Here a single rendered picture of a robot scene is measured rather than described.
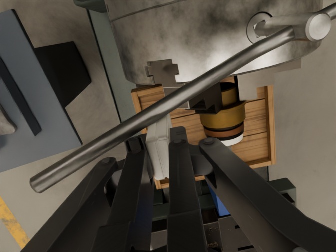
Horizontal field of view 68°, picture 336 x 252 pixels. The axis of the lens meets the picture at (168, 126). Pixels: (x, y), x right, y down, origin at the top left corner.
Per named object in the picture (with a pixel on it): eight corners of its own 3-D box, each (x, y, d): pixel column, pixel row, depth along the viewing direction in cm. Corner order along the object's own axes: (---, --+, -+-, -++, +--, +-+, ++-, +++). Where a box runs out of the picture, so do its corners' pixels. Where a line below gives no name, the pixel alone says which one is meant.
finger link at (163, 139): (156, 140, 15) (168, 137, 15) (159, 106, 22) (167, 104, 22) (166, 179, 17) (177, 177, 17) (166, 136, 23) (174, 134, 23)
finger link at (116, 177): (152, 188, 15) (104, 196, 15) (155, 149, 19) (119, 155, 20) (146, 166, 14) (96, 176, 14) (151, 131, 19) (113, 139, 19)
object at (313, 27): (253, 16, 29) (330, 6, 19) (258, 34, 30) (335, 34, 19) (237, 24, 29) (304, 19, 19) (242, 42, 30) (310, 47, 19)
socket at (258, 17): (256, 9, 29) (270, 6, 26) (264, 36, 30) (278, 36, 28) (231, 22, 29) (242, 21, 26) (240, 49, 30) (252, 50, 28)
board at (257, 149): (131, 89, 66) (130, 92, 62) (265, 59, 65) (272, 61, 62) (156, 182, 77) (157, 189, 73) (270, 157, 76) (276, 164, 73)
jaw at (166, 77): (190, 45, 41) (146, 62, 32) (218, 41, 38) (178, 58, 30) (200, 107, 45) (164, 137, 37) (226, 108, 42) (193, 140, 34)
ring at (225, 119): (198, 99, 41) (206, 148, 44) (253, 87, 41) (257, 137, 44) (189, 86, 49) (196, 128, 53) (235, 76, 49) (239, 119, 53)
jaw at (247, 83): (234, 37, 39) (314, 20, 37) (229, 35, 44) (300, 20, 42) (240, 102, 43) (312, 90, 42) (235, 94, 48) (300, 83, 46)
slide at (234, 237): (147, 222, 75) (147, 233, 71) (287, 192, 74) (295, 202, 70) (160, 264, 82) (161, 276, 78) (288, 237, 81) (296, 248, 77)
